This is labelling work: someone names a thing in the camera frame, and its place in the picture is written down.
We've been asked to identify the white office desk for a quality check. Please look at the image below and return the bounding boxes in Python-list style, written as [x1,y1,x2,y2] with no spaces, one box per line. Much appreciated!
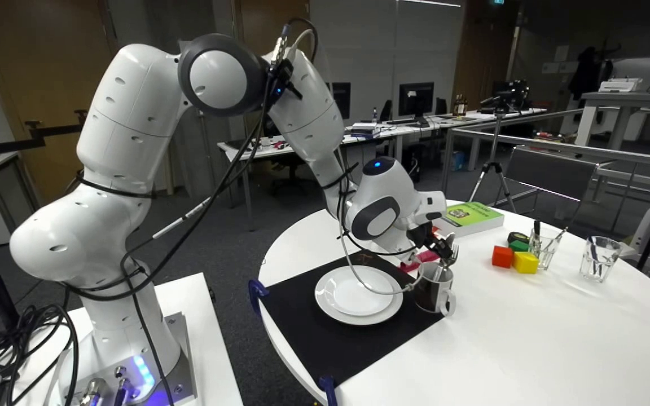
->
[574,87,650,149]

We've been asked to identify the grey camera tripod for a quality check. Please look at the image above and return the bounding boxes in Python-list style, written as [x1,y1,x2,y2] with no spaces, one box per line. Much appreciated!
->
[468,103,519,214]

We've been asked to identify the grey metal frame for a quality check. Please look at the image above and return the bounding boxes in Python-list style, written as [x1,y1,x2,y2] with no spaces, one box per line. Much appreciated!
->
[441,107,650,228]

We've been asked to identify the black hanging jacket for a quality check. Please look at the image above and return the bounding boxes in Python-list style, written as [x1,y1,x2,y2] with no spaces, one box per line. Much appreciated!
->
[568,42,614,100]

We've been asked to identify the blue tape strip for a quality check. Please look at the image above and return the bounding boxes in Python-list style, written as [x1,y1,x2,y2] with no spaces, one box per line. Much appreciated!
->
[317,374,341,406]
[246,276,271,316]

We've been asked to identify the black placemat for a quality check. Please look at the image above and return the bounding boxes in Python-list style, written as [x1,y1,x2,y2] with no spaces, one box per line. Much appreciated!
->
[251,247,447,402]

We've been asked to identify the grey chair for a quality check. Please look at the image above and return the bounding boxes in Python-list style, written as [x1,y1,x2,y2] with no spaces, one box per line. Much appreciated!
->
[501,141,603,221]

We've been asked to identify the green book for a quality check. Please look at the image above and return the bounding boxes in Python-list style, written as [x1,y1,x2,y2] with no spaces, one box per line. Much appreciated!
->
[435,201,506,239]

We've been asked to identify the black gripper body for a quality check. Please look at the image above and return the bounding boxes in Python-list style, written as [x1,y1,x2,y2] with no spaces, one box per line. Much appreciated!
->
[406,218,450,259]

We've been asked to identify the clear drinking glass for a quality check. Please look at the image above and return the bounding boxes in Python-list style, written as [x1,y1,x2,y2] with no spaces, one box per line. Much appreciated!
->
[578,235,622,283]
[533,221,568,273]

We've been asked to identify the black cable bundle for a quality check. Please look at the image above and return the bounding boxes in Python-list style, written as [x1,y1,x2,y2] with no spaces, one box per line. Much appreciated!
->
[0,301,82,406]

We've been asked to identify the black tripod camera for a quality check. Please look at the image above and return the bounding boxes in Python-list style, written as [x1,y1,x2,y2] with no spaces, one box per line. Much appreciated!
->
[481,79,535,114]

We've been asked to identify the white plate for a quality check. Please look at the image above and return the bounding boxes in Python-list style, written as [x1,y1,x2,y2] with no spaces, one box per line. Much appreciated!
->
[312,263,406,329]

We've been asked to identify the dark grey mug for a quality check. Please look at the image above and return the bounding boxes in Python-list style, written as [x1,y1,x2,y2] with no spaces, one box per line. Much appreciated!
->
[412,263,457,317]

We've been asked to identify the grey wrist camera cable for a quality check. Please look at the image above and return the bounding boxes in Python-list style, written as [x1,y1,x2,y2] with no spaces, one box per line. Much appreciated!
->
[337,223,421,298]

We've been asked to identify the red hexagonal block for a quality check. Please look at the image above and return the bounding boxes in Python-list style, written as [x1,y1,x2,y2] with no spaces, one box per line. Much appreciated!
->
[490,244,516,271]

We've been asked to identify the white robot platform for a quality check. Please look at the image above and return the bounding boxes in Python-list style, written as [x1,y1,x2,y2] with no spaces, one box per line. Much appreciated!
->
[0,271,243,406]

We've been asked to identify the yellow block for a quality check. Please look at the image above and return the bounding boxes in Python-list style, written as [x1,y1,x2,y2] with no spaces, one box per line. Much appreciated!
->
[513,249,542,274]

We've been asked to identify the long office desk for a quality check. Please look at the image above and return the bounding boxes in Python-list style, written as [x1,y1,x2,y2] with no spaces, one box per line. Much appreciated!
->
[217,107,549,221]

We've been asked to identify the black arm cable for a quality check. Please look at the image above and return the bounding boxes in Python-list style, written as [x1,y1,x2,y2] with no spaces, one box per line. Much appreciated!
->
[64,17,358,406]

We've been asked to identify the black computer monitor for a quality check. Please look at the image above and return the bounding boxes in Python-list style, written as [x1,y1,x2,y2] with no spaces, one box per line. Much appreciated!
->
[396,79,438,118]
[329,79,354,122]

